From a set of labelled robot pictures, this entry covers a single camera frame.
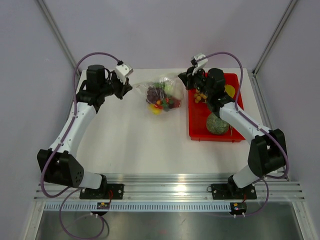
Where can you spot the tan longan bunch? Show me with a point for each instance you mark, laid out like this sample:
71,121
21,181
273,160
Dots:
199,97

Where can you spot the right aluminium frame post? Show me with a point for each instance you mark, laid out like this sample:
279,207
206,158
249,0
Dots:
275,35

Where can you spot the left aluminium frame post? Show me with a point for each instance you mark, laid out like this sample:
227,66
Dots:
52,24

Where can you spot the dark red grape bunch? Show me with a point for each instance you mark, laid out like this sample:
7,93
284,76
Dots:
154,94

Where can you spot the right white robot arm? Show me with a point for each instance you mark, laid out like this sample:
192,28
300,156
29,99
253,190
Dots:
267,152

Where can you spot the clear zip top bag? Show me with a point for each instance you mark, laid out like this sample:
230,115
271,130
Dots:
166,81

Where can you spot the red plastic tray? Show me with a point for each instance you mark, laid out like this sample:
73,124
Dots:
198,113

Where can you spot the pink red grape bunch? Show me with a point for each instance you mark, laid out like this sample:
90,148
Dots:
174,103

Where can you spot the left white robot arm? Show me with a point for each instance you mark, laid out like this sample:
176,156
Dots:
58,163

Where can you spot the yellow star fruit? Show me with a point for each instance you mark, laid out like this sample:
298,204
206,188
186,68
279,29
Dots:
230,90

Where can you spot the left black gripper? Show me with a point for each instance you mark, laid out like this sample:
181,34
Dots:
123,88

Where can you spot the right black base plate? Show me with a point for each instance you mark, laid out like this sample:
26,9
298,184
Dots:
224,191

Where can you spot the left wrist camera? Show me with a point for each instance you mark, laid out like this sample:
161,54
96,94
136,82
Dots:
122,71

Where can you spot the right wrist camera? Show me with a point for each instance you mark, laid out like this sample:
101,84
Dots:
198,62

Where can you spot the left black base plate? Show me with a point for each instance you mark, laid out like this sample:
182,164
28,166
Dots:
113,191

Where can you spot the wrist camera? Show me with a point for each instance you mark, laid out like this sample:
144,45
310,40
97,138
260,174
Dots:
122,71
198,62

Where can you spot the white slotted cable duct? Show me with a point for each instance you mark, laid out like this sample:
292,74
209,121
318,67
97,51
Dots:
120,206

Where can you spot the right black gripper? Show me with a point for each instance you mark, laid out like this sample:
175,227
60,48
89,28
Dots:
188,78

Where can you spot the aluminium rail beam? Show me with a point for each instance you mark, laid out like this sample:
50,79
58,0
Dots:
194,187

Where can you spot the green netted melon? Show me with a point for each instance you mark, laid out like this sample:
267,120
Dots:
216,125

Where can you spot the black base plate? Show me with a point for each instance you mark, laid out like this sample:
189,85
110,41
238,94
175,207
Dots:
113,191
224,191

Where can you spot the aluminium frame post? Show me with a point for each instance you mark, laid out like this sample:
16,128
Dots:
275,35
52,24

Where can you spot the white garlic bulb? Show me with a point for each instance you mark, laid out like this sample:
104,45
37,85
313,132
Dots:
178,91

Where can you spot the yellow mango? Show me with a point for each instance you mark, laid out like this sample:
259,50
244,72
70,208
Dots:
154,109

